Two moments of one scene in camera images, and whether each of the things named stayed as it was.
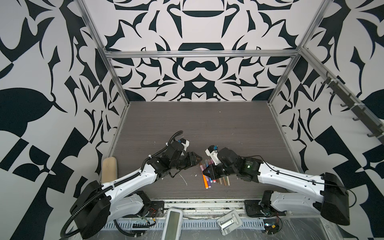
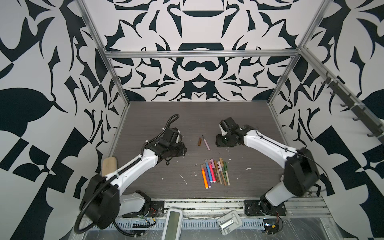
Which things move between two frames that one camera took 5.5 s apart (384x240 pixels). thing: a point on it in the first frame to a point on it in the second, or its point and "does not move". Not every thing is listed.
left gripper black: x=191 y=160 to x=182 y=151
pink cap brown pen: x=212 y=162 does not move
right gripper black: x=213 y=173 to x=219 y=143
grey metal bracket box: x=229 y=222 does not move
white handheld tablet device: x=173 y=224 does not move
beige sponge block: x=109 y=169 does not move
